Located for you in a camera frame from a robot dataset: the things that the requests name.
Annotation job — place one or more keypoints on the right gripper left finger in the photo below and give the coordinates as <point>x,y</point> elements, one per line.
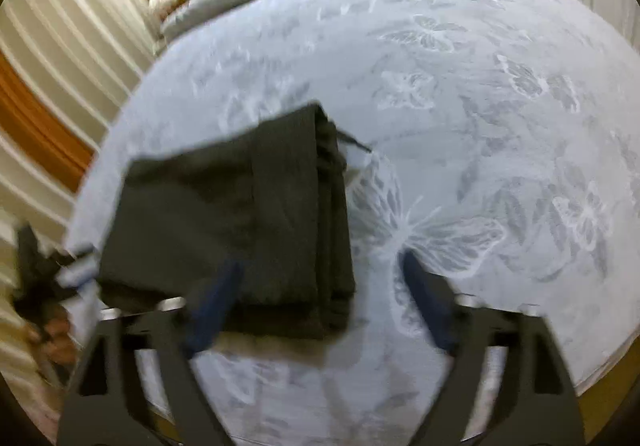
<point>134,383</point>

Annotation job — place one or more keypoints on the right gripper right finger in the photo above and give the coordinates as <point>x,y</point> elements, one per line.
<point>507,383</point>

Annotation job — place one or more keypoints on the black pants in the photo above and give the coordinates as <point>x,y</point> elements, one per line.
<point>272,199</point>

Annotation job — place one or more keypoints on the cream and orange curtains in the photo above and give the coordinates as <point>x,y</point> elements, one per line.
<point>67,66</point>

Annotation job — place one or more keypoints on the blue butterfly bedspread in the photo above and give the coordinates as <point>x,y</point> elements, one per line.
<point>505,150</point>

